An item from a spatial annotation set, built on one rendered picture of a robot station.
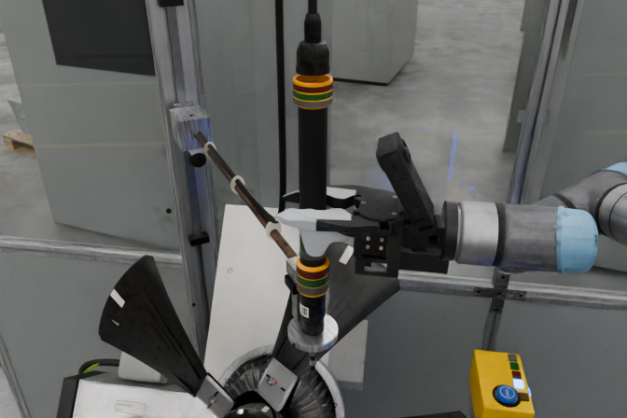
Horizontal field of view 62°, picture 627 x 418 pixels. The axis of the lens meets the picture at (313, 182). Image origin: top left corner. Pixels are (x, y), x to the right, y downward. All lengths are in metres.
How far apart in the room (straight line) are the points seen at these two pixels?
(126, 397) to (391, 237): 0.68
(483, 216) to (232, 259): 0.68
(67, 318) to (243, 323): 1.01
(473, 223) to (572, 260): 0.11
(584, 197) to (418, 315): 0.98
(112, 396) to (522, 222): 0.82
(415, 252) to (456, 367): 1.18
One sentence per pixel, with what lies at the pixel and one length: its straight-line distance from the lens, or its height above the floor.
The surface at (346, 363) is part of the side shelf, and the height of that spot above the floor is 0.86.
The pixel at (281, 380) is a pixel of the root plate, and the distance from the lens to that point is 0.92.
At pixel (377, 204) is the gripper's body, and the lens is 0.63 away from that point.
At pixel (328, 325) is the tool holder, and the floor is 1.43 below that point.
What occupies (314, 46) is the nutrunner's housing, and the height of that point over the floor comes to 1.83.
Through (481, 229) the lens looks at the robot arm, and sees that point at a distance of 0.62.
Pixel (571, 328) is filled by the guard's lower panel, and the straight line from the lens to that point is 1.75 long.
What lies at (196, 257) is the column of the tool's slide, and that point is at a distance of 1.47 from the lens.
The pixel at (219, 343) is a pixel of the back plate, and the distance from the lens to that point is 1.18.
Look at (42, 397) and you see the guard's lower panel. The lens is 2.44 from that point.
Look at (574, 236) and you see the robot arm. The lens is 0.65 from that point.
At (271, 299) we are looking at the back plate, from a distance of 1.15.
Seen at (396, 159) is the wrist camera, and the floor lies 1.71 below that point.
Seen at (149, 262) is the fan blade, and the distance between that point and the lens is 0.93.
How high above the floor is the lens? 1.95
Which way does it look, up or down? 27 degrees down
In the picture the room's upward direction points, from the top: straight up
